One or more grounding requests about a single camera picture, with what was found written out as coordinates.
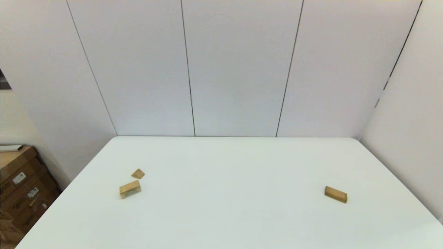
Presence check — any arched wooden building block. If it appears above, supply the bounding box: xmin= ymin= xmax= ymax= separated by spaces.
xmin=119 ymin=180 xmax=142 ymax=199

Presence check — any rectangular wooden building block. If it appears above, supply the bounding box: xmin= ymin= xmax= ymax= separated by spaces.
xmin=324 ymin=186 xmax=347 ymax=203

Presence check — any brown labelled cardboard box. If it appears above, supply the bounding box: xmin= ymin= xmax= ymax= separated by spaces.
xmin=0 ymin=163 xmax=49 ymax=201
xmin=0 ymin=180 xmax=58 ymax=216
xmin=7 ymin=195 xmax=62 ymax=236

